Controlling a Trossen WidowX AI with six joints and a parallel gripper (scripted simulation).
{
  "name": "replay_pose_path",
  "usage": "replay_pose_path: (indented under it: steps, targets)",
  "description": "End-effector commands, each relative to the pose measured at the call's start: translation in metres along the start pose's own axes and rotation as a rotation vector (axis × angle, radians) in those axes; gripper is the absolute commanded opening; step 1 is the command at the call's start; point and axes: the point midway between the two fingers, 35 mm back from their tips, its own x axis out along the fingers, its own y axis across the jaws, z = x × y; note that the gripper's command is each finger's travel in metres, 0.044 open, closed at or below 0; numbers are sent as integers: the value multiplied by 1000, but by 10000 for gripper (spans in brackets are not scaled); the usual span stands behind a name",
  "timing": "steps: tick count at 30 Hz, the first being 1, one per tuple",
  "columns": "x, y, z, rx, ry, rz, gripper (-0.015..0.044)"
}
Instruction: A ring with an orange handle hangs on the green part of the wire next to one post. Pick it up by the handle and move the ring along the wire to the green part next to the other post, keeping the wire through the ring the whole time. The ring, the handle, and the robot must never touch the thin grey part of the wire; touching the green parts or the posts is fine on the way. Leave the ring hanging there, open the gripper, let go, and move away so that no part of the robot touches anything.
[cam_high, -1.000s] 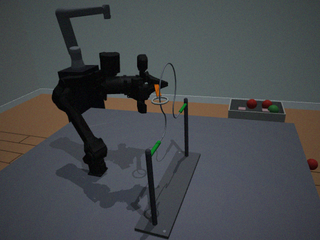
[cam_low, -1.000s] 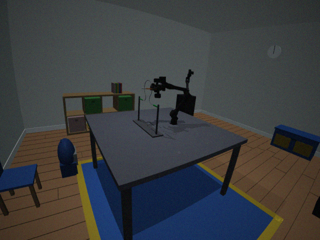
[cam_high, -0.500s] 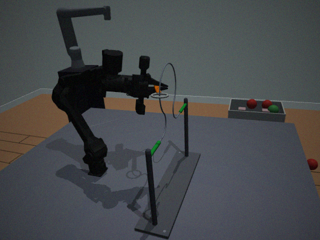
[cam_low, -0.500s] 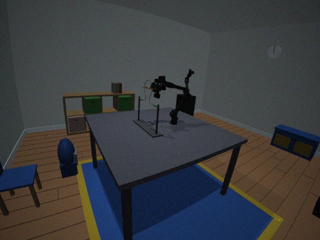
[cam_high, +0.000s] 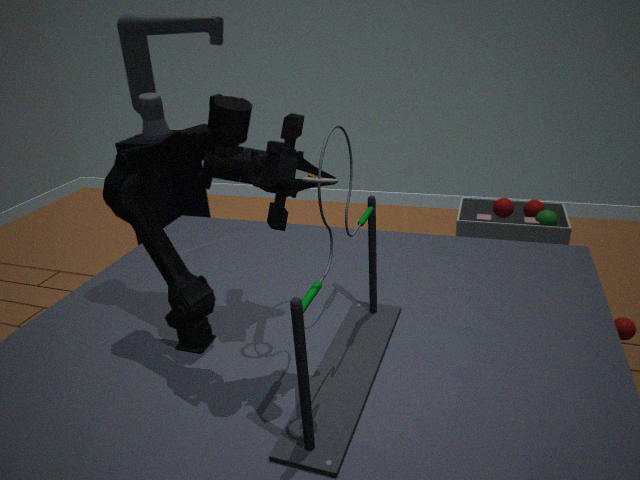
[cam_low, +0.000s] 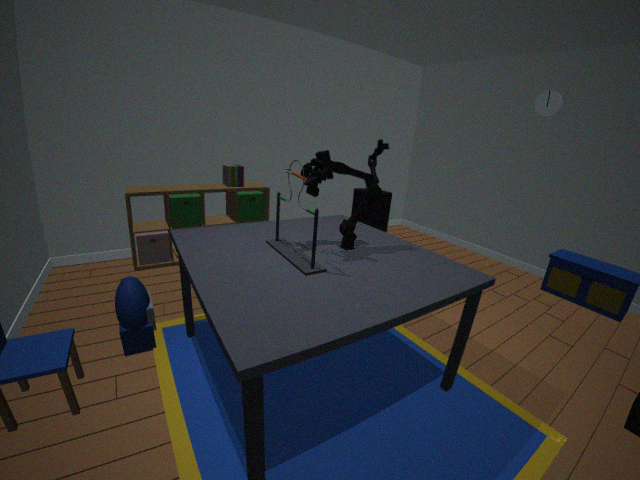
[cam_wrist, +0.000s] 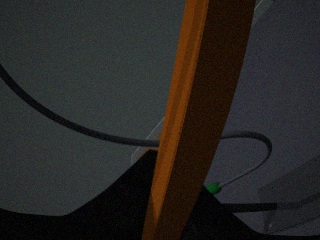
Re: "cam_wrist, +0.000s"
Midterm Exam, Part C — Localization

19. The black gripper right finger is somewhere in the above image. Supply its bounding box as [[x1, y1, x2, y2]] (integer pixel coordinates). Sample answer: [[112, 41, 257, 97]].
[[179, 185, 320, 240]]

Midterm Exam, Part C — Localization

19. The orange bar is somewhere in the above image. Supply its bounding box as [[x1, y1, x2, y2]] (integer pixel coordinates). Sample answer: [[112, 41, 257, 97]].
[[143, 0, 256, 240]]

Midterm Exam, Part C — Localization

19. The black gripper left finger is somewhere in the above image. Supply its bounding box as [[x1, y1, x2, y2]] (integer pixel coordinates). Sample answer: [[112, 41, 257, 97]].
[[0, 149, 159, 240]]

